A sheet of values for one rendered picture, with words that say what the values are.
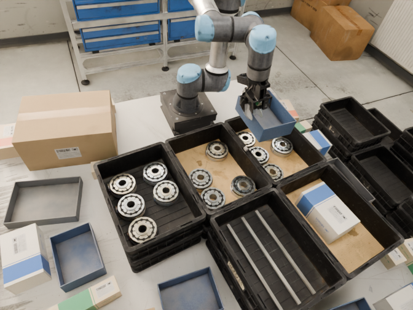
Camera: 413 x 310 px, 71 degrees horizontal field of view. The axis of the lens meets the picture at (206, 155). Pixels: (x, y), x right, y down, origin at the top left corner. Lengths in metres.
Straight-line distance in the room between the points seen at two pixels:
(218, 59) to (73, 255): 1.04
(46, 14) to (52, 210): 2.71
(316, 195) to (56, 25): 3.31
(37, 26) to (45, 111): 2.39
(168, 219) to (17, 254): 0.54
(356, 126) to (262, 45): 1.57
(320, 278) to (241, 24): 0.90
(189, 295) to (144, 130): 0.87
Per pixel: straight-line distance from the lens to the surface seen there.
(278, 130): 1.12
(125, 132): 1.61
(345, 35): 3.91
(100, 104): 1.49
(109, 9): 2.87
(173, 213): 1.16
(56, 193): 1.45
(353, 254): 1.28
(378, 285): 1.44
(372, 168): 2.28
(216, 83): 1.47
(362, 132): 2.32
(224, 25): 0.94
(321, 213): 1.19
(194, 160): 1.31
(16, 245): 1.28
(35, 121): 1.49
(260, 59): 0.90
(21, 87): 3.31
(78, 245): 1.30
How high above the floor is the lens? 1.85
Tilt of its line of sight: 50 degrees down
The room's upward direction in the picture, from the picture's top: 8 degrees clockwise
